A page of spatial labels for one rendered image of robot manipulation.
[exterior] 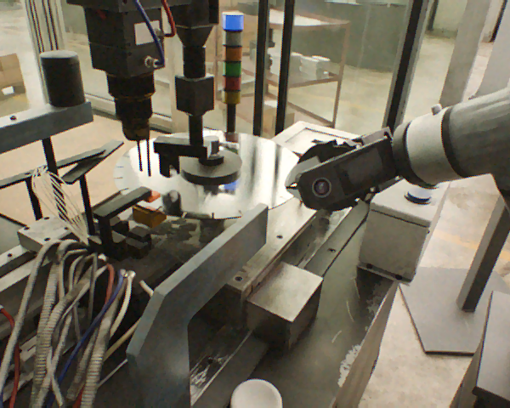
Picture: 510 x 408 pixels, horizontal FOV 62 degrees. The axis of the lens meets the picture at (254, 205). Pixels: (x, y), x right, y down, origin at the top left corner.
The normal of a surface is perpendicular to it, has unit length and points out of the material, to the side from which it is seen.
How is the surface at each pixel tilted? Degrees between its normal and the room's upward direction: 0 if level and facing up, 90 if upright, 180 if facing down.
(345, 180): 61
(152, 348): 90
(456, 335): 0
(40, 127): 90
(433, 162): 99
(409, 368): 0
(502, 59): 90
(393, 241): 90
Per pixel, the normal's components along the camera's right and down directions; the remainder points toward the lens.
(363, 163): 0.12, 0.04
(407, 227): -0.52, 0.43
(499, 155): -0.55, 0.67
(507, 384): 0.04, -0.85
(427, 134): -0.80, -0.21
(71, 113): 0.85, 0.31
